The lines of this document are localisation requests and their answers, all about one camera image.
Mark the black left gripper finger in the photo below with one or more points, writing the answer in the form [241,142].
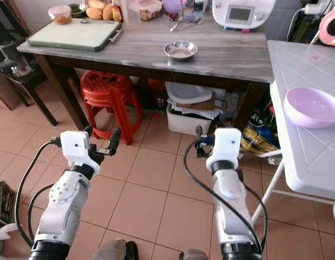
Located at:
[88,130]
[114,138]

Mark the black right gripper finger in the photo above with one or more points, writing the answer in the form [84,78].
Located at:
[199,133]

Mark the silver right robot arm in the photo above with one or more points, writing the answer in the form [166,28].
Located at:
[230,200]

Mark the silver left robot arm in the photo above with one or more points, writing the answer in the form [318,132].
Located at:
[62,206]

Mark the white lidded storage bin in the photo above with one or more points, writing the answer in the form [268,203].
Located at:
[186,125]

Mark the red plastic stool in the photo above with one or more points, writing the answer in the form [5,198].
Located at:
[108,86]

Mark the printed feed bag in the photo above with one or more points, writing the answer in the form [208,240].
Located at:
[259,135]

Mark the dark wooden chair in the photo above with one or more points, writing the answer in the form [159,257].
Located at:
[26,82]

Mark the dark wooden marble-top table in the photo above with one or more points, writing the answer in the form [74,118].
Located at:
[146,62]

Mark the small steel bowl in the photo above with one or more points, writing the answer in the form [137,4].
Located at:
[181,51]

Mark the green rimmed cutting board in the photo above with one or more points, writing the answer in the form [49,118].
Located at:
[70,36]

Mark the black grey appliance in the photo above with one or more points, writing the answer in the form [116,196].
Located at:
[13,57]

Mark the green Long Jack carton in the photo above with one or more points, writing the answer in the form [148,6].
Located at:
[2,203]

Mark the metal tongs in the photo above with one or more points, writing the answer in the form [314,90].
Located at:
[184,24]

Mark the grey right robot leg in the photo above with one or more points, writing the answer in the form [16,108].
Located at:
[195,255]

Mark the lilac plastic bowl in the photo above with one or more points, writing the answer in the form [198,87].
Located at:
[311,108]

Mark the golden bread roll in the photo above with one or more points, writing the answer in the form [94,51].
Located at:
[108,13]
[97,4]
[93,13]

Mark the pink lidded food container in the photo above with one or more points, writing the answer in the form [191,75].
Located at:
[60,16]

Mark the dark green bowl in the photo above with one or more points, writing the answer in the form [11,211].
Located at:
[78,10]

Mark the yellow labelled sauce bottle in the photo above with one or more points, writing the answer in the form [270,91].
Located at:
[117,12]

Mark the clear crumpled plastic bag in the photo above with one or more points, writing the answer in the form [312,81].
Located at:
[4,232]

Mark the tall clear plastic jar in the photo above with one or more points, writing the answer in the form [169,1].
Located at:
[131,13]

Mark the white kitchen appliance with display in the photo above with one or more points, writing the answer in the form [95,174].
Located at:
[243,13]

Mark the white folding table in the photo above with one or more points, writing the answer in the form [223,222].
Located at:
[308,65]

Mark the purple cup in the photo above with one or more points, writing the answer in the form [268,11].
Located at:
[173,6]

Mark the clear food container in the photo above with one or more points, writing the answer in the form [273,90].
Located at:
[151,11]

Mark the pink round object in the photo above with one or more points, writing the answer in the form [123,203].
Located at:
[324,35]

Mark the white power strip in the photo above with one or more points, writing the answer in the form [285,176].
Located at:
[316,7]

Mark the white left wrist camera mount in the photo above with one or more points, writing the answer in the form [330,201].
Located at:
[78,147]

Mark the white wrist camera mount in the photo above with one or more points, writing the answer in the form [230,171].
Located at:
[226,146]
[78,147]

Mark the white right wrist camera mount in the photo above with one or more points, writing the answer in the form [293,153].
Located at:
[226,146]

